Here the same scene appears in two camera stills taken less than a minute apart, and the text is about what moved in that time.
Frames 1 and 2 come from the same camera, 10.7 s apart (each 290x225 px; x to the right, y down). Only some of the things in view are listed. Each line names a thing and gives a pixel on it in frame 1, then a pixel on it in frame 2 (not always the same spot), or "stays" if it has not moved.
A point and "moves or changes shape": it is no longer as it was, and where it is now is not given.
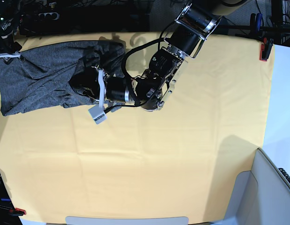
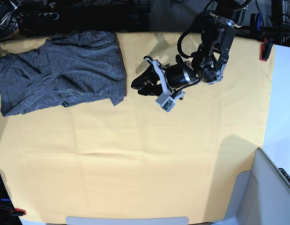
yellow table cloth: [184, 161] stays
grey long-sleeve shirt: [40, 78] moves or changes shape
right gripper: [113, 88] to [177, 76]
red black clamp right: [265, 48] stays
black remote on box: [288, 177] stays
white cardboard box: [263, 196] stays
